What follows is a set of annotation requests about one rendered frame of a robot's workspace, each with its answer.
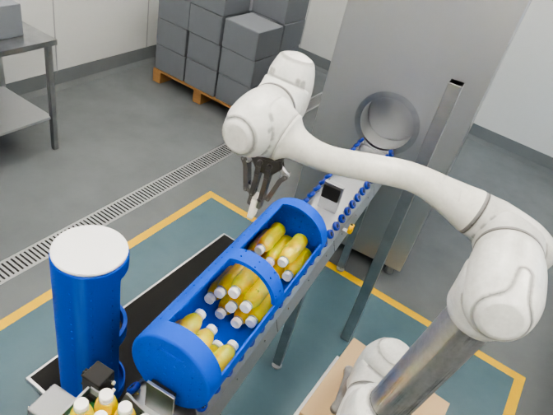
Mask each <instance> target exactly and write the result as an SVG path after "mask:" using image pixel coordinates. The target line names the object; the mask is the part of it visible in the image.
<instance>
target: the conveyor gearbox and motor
mask: <svg viewBox="0 0 553 415"><path fill-rule="evenodd" d="M74 399H75V397H74V396H72V395H71V394H69V393H68V392H67V391H66V390H64V389H62V388H61V387H59V386H58V385H56V384H54V385H51V386H50V387H49V389H48V390H46V391H45V392H44V393H43V394H42V395H41V396H40V397H39V398H38V399H37V400H35V401H34V402H33V403H32V404H31V405H29V407H28V408H27V411H28V415H59V414H60V413H61V412H62V411H63V410H64V409H65V408H66V407H67V406H68V405H69V404H70V403H71V402H72V401H73V400H74Z"/></svg>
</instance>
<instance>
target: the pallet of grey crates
mask: <svg viewBox="0 0 553 415"><path fill-rule="evenodd" d="M308 6H309V0H159V10H158V20H157V35H156V43H157V44H156V65H155V66H154V68H153V81H155V82H158V83H160V84H161V83H163V82H167V81H170V80H172V79H174V80H176V81H177V82H180V83H182V84H184V85H185V86H187V87H189V88H191V89H193V101H194V102H196V103H198V104H199V105H201V104H203V103H206V102H208V101H210V100H215V101H217V102H219V103H220V104H222V105H224V106H226V107H228V108H230V107H231V106H232V105H233V104H234V103H235V102H236V101H237V100H238V99H239V98H240V97H241V96H243V95H244V94H245V93H247V92H248V91H250V90H252V89H253V88H256V87H258V86H259V84H260V83H261V81H262V80H263V78H264V76H265V75H266V74H267V73H268V70H269V68H270V66H271V64H272V62H273V61H274V59H275V58H276V57H277V55H278V54H279V53H280V52H281V51H297V52H298V49H299V45H300V41H301V37H302V34H303V29H304V24H305V18H306V14H307V10H308Z"/></svg>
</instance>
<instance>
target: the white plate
mask: <svg viewBox="0 0 553 415"><path fill-rule="evenodd" d="M49 255H50V258H51V261H52V262H53V264H54V266H55V267H56V268H58V269H59V270H61V271H62V272H64V273H67V274H70V275H72V276H76V277H97V276H101V275H105V274H107V273H111V272H113V271H114V270H115V269H117V268H118V267H120V266H121V265H122V264H123V263H124V261H125V260H126V258H127V256H128V242H127V241H126V239H125V238H124V237H123V236H122V235H121V234H120V233H119V232H117V231H116V230H114V229H111V228H109V227H106V226H98V225H84V226H76V227H73V228H71V229H69V230H66V231H64V232H63V233H61V234H60V235H59V236H57V237H56V238H55V239H54V241H53V243H52V244H51V246H50V249H49Z"/></svg>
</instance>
